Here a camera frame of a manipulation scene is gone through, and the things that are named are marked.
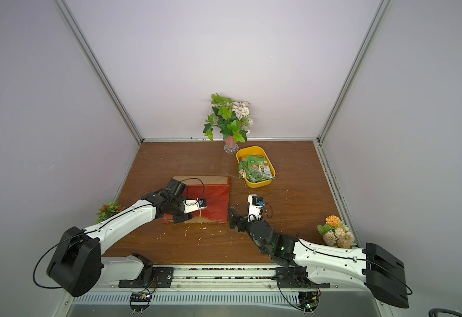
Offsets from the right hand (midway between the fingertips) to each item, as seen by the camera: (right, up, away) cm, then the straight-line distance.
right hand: (237, 204), depth 74 cm
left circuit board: (-37, -36, -2) cm, 52 cm away
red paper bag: (-11, +2, +22) cm, 25 cm away
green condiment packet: (+3, +11, +21) cm, 24 cm away
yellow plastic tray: (+12, +21, +35) cm, 43 cm away
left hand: (-21, -5, +13) cm, 25 cm away
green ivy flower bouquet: (-3, +37, +17) cm, 41 cm away
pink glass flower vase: (-4, +25, +39) cm, 46 cm away
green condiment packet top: (+11, +12, +23) cm, 29 cm away
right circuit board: (+26, -35, -4) cm, 44 cm away
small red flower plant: (-51, -2, +1) cm, 51 cm away
